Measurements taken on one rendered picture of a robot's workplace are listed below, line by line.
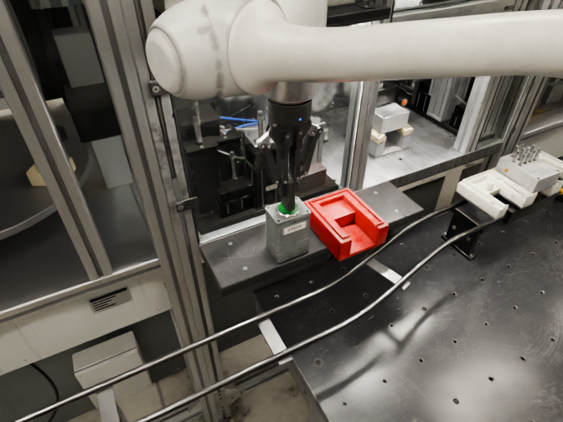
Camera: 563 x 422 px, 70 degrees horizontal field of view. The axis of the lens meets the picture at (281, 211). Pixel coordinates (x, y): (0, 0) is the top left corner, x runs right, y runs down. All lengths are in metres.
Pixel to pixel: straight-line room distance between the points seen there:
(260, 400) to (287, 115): 1.26
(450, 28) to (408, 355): 0.77
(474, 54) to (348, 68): 0.12
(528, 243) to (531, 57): 1.02
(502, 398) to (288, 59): 0.86
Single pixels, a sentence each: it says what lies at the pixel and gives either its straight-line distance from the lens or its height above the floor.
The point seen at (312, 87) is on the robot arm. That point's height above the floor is 1.29.
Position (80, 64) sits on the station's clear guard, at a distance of 0.71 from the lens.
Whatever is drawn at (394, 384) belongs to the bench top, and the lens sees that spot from 1.00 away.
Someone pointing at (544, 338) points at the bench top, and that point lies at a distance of 1.21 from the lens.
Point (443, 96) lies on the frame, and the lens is 1.43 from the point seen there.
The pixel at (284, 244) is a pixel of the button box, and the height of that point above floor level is 0.96.
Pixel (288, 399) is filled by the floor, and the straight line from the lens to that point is 1.70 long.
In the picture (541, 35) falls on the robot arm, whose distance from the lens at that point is 0.48.
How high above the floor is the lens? 1.55
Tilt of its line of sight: 40 degrees down
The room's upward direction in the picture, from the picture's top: straight up
